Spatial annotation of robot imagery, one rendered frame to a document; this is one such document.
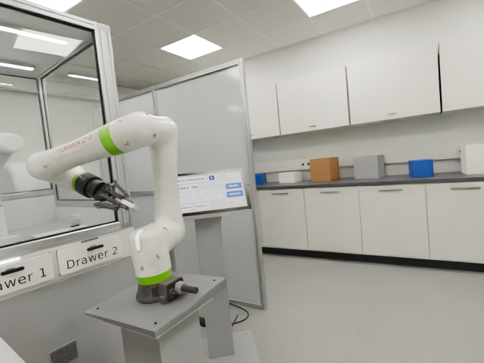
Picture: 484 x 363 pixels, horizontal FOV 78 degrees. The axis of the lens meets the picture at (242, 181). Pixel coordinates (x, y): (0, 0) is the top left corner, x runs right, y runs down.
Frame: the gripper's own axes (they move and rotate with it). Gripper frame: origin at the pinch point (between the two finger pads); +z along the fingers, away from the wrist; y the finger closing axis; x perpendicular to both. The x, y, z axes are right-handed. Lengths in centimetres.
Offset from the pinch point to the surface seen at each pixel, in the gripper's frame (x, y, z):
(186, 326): 25.8, -23.9, 33.4
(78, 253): 27.0, -23.4, -30.6
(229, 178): 60, 56, -6
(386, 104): 161, 262, 51
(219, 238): 77, 24, 2
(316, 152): 242, 236, -18
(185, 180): 54, 41, -27
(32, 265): 14, -36, -34
